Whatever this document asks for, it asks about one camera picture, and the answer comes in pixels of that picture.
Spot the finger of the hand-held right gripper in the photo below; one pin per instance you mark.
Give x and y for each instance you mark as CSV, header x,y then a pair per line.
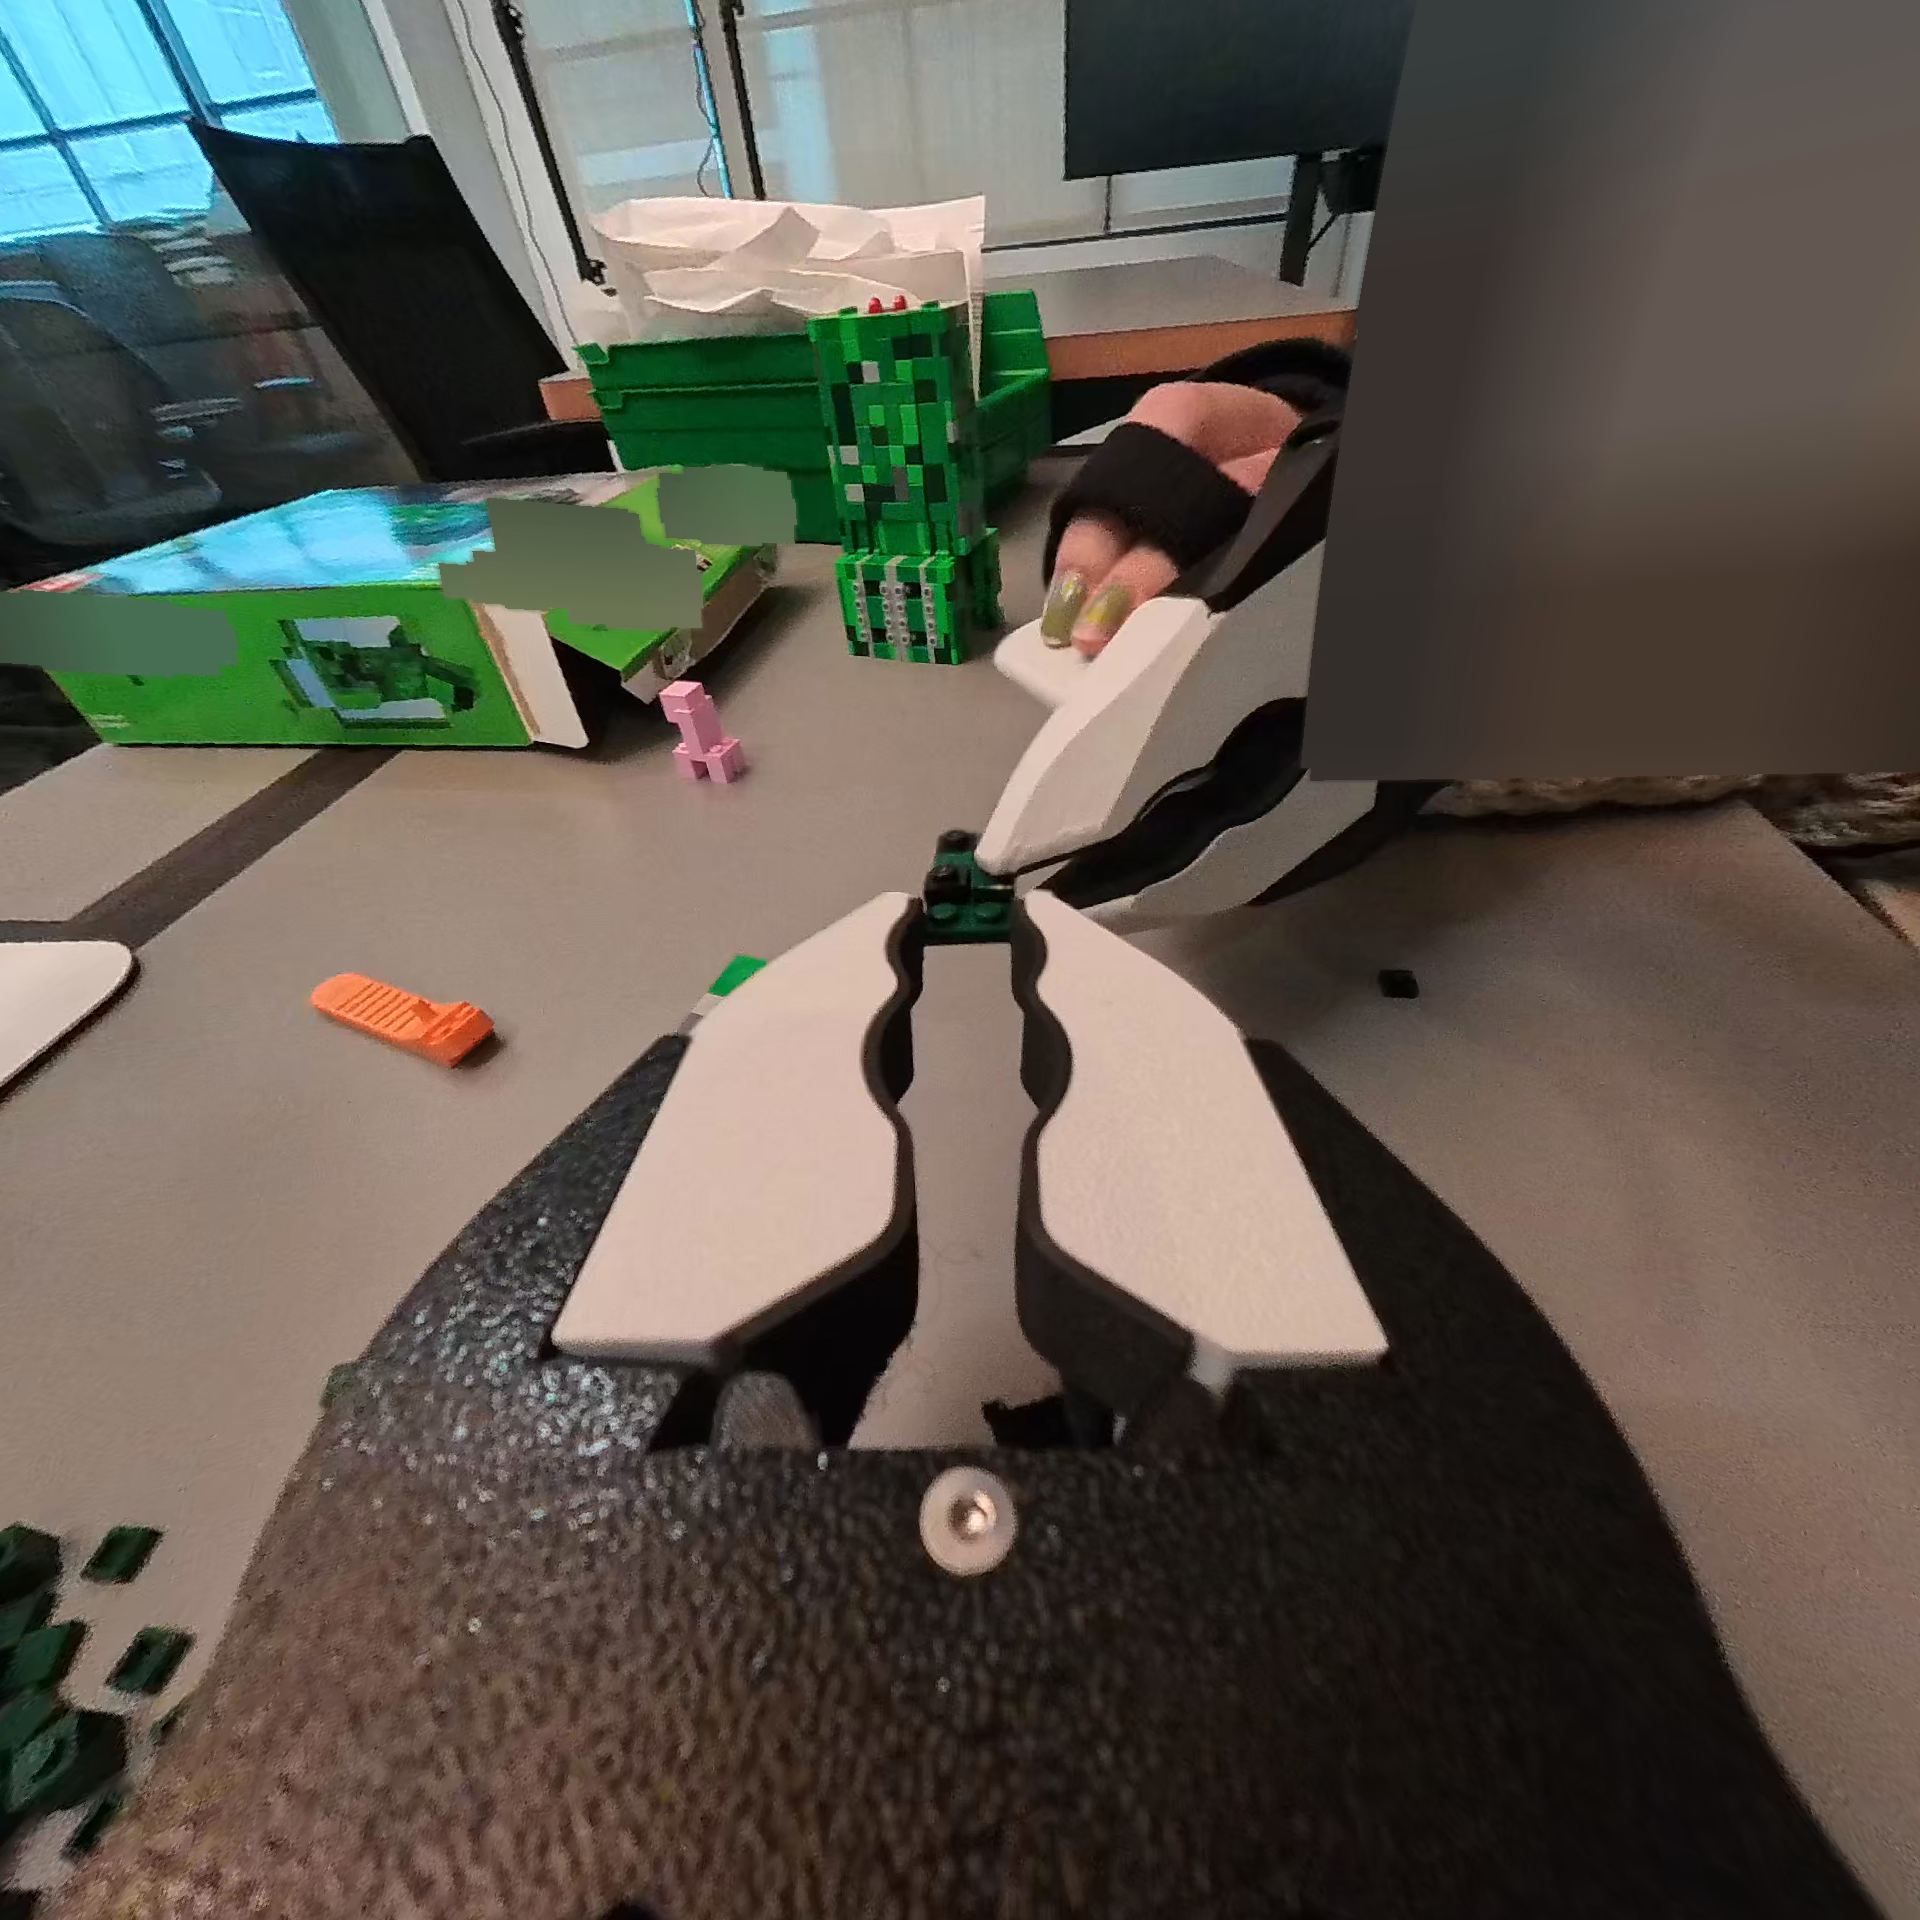
x,y
1155,720
1244,854

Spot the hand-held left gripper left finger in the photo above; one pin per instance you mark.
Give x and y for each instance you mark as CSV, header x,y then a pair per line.
x,y
750,1170

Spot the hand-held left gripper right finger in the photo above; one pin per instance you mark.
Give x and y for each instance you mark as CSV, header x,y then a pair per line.
x,y
1185,1184

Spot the dark green lego plate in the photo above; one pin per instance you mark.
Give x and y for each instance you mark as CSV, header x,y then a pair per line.
x,y
983,915

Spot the green tiled lego assembly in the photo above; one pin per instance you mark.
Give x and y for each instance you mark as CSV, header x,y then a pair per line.
x,y
739,975

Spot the green lego creeper figure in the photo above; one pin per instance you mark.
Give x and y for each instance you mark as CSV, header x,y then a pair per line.
x,y
901,451

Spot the pink lego pig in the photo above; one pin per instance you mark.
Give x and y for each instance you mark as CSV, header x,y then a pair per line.
x,y
699,735

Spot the green lego box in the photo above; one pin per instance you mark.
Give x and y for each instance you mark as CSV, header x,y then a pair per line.
x,y
181,708

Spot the person's right hand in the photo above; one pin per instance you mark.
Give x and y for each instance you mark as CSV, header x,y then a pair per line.
x,y
1200,429

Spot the background wooden table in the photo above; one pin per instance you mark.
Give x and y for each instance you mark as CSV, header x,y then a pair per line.
x,y
1171,323

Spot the black monitor stand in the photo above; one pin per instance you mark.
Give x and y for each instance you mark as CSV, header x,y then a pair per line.
x,y
1335,194

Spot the orange brick separator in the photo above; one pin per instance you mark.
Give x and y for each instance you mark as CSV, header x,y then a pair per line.
x,y
391,1008

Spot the black monitor screen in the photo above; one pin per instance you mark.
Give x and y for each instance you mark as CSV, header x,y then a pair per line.
x,y
1230,91

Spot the green plastic bin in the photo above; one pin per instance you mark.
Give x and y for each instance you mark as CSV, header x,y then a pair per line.
x,y
705,404

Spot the white crumpled paper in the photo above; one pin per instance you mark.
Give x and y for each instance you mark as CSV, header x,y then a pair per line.
x,y
781,254

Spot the black stand pole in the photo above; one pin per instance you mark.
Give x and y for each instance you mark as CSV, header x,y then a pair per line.
x,y
742,91
549,151

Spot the white stand base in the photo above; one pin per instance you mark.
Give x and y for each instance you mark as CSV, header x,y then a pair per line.
x,y
52,1004

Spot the black chair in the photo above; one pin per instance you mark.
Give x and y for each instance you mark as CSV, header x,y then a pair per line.
x,y
391,284

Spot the pile of dark green pieces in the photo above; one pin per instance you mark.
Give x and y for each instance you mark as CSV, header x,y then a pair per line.
x,y
44,1754

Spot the window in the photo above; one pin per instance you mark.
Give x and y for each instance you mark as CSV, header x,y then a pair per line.
x,y
90,91

